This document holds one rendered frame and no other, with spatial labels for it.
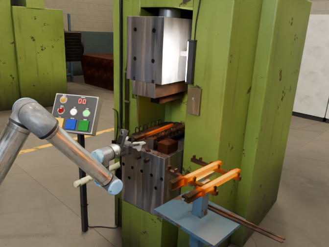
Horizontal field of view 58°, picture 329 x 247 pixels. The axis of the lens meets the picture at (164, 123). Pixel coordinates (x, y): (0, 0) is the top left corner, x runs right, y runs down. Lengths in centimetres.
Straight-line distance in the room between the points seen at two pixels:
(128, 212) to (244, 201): 91
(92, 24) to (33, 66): 502
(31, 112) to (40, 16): 531
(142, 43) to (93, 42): 939
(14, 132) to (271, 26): 164
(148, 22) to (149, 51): 17
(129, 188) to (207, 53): 109
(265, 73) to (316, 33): 478
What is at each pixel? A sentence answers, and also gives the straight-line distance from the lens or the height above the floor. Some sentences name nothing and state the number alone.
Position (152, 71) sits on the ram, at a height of 144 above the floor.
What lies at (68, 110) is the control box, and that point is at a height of 110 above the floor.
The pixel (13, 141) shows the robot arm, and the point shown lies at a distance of 153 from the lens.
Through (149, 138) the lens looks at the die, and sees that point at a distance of 201.
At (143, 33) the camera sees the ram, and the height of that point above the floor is 166.
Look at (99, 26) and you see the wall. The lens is 1143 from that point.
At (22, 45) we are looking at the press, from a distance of 656.
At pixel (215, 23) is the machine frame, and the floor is 174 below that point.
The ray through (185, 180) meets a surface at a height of 102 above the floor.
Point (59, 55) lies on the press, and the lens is 679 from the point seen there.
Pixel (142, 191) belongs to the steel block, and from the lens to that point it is 213.
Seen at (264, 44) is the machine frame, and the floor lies 163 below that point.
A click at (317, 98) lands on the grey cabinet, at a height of 48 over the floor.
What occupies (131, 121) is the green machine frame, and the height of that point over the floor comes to 101.
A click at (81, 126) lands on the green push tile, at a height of 100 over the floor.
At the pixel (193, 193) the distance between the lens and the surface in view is 134.
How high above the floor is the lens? 170
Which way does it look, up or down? 18 degrees down
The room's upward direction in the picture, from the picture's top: 3 degrees clockwise
